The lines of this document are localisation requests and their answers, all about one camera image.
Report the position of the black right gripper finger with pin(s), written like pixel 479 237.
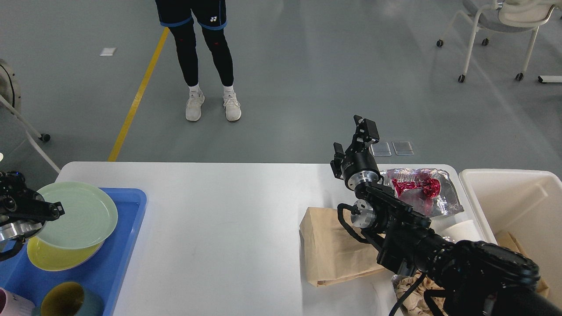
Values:
pixel 365 135
pixel 339 155

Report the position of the white rolling chair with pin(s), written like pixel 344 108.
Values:
pixel 502 16

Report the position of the brown paper bag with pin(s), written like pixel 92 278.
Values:
pixel 331 255

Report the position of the pale green plate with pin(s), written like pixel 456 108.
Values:
pixel 90 215

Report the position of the floor outlet plate left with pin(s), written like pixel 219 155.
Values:
pixel 381 149

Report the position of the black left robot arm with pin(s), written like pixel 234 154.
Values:
pixel 13 187

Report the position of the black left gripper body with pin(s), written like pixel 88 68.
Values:
pixel 22 218

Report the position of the blue plastic tray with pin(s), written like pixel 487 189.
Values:
pixel 102 274

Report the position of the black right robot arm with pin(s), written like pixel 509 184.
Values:
pixel 474 278

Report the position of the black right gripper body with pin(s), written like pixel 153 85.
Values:
pixel 357 170

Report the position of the white paper cup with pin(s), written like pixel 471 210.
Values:
pixel 465 230

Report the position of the silver red foil wrapper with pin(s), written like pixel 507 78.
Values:
pixel 431 192

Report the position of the white plastic bin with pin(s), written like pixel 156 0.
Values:
pixel 528 205

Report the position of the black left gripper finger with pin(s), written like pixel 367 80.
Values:
pixel 46 211

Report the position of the teal mug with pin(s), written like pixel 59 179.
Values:
pixel 70 299

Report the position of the pink cup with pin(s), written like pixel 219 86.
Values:
pixel 14 305

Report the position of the floor outlet plate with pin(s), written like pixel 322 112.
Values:
pixel 381 149
pixel 403 148

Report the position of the grey chair at left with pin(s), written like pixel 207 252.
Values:
pixel 11 100

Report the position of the floor outlet plate right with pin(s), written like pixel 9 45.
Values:
pixel 403 148

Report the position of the yellow plate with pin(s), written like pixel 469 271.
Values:
pixel 53 259

